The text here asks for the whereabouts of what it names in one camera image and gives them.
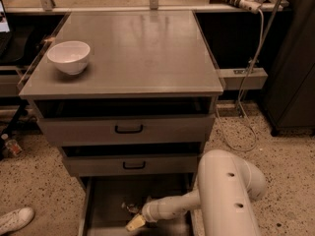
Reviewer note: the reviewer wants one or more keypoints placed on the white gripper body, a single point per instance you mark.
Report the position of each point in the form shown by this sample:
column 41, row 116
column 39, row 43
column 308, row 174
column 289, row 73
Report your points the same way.
column 150, row 211

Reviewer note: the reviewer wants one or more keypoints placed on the clear plastic water bottle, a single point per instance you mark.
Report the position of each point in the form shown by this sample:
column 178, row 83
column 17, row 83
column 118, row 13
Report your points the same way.
column 132, row 208

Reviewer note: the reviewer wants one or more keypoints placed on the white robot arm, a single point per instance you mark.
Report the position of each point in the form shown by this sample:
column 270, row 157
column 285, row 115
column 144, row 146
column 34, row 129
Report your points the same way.
column 227, row 185

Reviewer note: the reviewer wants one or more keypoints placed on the bottom grey drawer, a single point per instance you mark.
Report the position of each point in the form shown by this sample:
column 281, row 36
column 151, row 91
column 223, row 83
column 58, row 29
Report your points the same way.
column 104, row 216

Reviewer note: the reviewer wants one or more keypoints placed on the grey drawer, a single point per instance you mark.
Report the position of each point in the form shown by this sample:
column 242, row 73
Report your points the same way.
column 89, row 166
column 71, row 132
column 104, row 216

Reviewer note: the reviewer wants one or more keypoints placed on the grey drawer cabinet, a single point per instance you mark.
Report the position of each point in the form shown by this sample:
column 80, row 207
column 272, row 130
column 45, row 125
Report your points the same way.
column 142, row 64

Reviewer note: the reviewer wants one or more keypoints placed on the middle grey drawer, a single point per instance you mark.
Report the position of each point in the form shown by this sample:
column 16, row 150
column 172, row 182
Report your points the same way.
column 89, row 166

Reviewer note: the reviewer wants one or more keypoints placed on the top grey drawer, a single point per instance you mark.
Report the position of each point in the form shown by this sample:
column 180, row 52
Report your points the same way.
column 71, row 132

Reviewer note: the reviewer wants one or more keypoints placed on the small bottle on floor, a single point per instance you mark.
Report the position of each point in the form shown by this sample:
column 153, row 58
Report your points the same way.
column 11, row 147

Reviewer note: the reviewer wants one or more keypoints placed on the white sneaker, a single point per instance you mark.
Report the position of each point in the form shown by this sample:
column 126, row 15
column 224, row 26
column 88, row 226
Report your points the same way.
column 16, row 220

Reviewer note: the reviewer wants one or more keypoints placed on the white ceramic bowl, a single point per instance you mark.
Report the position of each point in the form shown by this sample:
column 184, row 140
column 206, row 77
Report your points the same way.
column 70, row 57

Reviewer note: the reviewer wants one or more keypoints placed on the dark cabinet at right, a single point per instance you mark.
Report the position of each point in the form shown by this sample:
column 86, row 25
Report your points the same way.
column 289, row 93

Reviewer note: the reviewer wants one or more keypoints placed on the laptop screen at left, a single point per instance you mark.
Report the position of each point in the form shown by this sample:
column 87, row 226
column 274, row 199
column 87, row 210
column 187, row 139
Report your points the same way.
column 4, row 25

